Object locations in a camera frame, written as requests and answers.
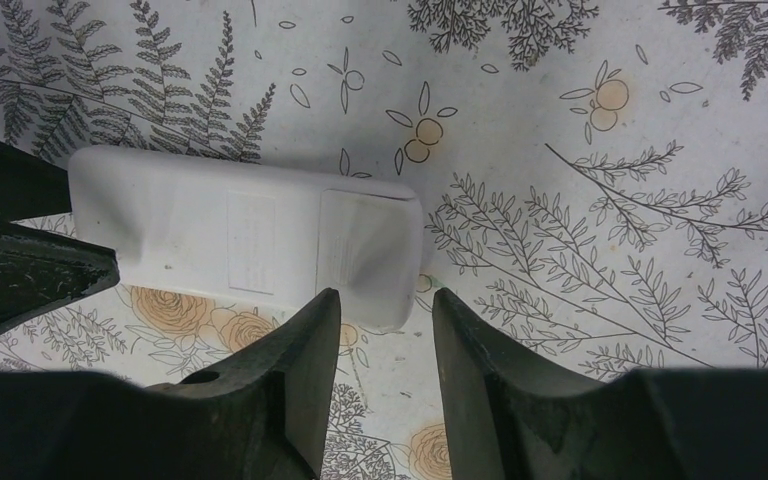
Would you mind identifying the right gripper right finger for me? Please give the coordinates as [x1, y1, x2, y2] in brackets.
[432, 289, 768, 479]

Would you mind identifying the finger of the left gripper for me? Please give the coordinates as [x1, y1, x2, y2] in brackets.
[0, 222, 120, 335]
[0, 142, 72, 222]

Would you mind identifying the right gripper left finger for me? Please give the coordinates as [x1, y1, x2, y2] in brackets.
[0, 288, 341, 479]

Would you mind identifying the white remote control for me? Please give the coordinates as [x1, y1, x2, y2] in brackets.
[67, 145, 423, 332]

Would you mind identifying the floral table mat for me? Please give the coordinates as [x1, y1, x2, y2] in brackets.
[0, 1, 768, 479]

